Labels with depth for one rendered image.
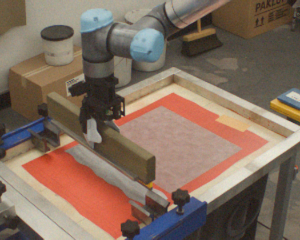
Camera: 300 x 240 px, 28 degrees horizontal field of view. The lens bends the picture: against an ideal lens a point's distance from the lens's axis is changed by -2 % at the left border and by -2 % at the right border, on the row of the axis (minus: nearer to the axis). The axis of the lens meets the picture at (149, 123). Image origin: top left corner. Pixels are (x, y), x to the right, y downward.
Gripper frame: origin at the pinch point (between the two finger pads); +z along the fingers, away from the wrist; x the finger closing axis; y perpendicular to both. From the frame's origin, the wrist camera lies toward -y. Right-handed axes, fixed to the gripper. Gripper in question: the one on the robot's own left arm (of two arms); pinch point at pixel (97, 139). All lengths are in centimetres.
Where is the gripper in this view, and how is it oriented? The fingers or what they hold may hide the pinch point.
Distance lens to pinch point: 155.0
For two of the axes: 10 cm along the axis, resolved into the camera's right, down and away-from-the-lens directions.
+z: 0.1, 8.5, 5.3
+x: 7.3, -3.7, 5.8
